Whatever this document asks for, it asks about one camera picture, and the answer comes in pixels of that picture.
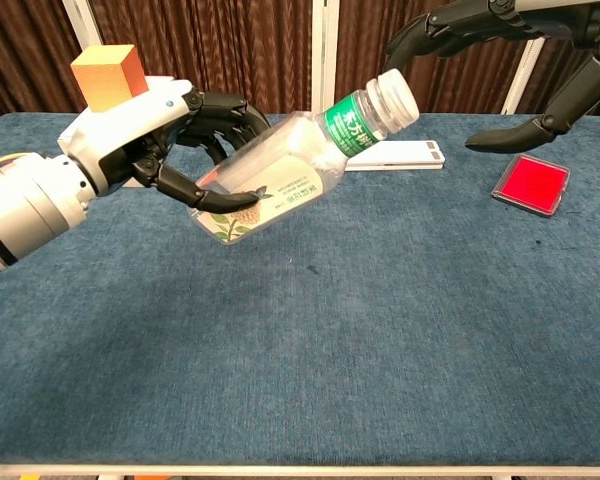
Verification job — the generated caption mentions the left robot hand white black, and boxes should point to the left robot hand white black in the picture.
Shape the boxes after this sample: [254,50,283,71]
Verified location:
[57,79,272,211]

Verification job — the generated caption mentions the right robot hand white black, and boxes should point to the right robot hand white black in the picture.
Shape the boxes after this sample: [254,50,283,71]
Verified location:
[385,0,600,154]

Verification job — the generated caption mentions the white bottle cap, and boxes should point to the white bottle cap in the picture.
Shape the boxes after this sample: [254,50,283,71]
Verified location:
[377,68,421,134]

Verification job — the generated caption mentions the transparent plastic bottle green label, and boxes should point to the transparent plastic bottle green label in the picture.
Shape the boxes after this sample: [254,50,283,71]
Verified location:
[187,79,399,246]

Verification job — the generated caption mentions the orange cube block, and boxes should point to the orange cube block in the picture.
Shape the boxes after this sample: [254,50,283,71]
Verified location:
[70,43,150,114]

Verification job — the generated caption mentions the white cardboard box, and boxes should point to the white cardboard box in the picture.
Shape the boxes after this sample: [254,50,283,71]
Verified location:
[58,74,177,189]

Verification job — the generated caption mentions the brown pleated partition panel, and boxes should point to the brown pleated partition panel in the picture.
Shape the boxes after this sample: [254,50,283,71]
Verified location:
[0,0,89,129]
[517,34,600,119]
[89,0,314,115]
[334,0,529,115]

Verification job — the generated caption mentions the white folding stand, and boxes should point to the white folding stand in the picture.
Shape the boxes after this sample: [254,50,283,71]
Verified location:
[344,139,447,173]

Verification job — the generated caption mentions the red flat plastic case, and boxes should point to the red flat plastic case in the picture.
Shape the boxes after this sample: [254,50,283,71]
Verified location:
[491,153,571,219]

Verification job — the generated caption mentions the blue table mat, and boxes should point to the blue table mat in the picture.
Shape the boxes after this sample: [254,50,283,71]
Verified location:
[0,112,600,469]

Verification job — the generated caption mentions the white partition frame post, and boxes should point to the white partition frame post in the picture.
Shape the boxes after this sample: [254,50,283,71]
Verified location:
[309,0,339,115]
[499,37,547,116]
[61,0,104,116]

